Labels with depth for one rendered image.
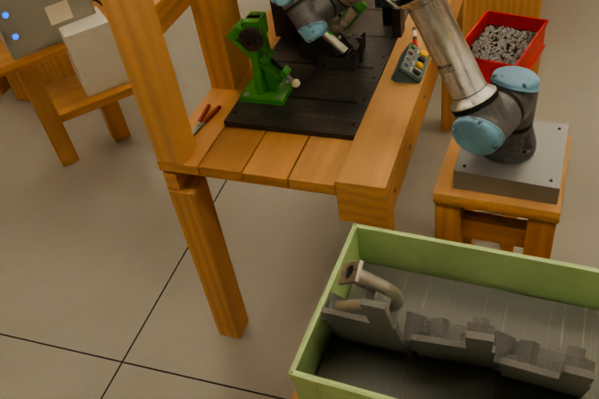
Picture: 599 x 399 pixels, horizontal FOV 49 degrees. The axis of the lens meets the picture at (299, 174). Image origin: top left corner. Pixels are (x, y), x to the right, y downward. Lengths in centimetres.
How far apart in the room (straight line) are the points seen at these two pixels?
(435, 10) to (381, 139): 49
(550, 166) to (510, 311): 44
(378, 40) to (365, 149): 59
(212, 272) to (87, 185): 134
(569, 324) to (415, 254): 35
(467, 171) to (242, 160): 63
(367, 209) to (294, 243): 109
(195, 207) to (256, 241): 87
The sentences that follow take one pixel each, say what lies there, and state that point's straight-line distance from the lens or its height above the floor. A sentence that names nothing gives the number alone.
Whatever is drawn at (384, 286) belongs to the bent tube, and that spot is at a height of 114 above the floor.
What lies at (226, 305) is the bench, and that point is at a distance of 241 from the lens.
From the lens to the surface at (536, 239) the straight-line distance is 183.
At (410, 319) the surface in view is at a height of 96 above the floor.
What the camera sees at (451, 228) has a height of 72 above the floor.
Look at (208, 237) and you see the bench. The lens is 215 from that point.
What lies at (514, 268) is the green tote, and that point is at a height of 92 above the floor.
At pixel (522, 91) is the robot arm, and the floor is 113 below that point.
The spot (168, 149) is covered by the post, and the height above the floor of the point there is 93.
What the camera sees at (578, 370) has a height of 113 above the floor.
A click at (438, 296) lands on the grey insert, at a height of 85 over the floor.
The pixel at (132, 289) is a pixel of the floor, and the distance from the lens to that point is 287.
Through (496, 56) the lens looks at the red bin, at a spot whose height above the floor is 88.
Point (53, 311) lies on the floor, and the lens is 295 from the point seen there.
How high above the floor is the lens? 206
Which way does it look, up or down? 41 degrees down
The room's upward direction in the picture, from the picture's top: 10 degrees counter-clockwise
